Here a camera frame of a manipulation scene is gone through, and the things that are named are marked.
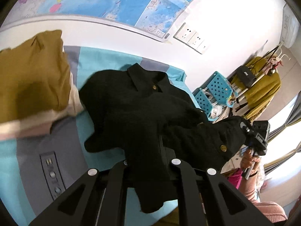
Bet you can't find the black coat with gold buttons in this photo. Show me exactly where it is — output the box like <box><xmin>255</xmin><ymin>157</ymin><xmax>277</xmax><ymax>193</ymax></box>
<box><xmin>79</xmin><ymin>64</ymin><xmax>246</xmax><ymax>213</ymax></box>

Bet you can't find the person's right forearm pink sleeve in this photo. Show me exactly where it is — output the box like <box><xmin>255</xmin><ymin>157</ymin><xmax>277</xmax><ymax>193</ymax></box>
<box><xmin>239</xmin><ymin>164</ymin><xmax>289</xmax><ymax>224</ymax></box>

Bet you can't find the person's right hand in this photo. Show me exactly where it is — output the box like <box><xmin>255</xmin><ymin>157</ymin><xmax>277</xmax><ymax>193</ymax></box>
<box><xmin>240</xmin><ymin>148</ymin><xmax>261</xmax><ymax>175</ymax></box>

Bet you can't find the grey window curtain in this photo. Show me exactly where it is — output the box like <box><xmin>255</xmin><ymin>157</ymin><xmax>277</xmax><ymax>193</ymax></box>
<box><xmin>263</xmin><ymin>94</ymin><xmax>300</xmax><ymax>175</ymax></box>

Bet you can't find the yellow coat on rack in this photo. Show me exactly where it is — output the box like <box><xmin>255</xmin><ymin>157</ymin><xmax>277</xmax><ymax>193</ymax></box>
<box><xmin>231</xmin><ymin>57</ymin><xmax>281</xmax><ymax>122</ymax></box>

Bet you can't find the teal perforated plastic rack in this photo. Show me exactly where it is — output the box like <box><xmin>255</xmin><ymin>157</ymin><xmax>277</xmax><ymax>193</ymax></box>
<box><xmin>193</xmin><ymin>71</ymin><xmax>238</xmax><ymax>121</ymax></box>

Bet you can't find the black hanging bag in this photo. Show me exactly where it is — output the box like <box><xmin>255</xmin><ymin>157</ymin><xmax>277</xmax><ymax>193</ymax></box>
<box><xmin>236</xmin><ymin>65</ymin><xmax>257</xmax><ymax>88</ymax></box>

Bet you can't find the teal patterned bed sheet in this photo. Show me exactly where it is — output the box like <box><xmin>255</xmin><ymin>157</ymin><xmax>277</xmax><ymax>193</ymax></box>
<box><xmin>0</xmin><ymin>44</ymin><xmax>197</xmax><ymax>226</ymax></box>

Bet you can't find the cream white garment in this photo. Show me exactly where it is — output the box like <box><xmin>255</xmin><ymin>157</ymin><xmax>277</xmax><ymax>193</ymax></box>
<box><xmin>0</xmin><ymin>46</ymin><xmax>85</xmax><ymax>140</ymax></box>

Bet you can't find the white air conditioner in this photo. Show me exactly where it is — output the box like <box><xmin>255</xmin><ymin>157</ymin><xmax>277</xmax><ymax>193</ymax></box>
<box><xmin>280</xmin><ymin>4</ymin><xmax>300</xmax><ymax>48</ymax></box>

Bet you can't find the mustard yellow garment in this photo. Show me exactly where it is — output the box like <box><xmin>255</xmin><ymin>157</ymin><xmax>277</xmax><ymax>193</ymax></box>
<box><xmin>1</xmin><ymin>30</ymin><xmax>71</xmax><ymax>123</ymax></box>

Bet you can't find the white wall socket panel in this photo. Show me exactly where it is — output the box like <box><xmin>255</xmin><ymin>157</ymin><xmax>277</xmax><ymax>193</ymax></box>
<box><xmin>173</xmin><ymin>22</ymin><xmax>207</xmax><ymax>54</ymax></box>

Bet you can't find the colourful wall map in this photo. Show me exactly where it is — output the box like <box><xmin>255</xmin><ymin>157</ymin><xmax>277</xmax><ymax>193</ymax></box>
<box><xmin>5</xmin><ymin>0</ymin><xmax>193</xmax><ymax>39</ymax></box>

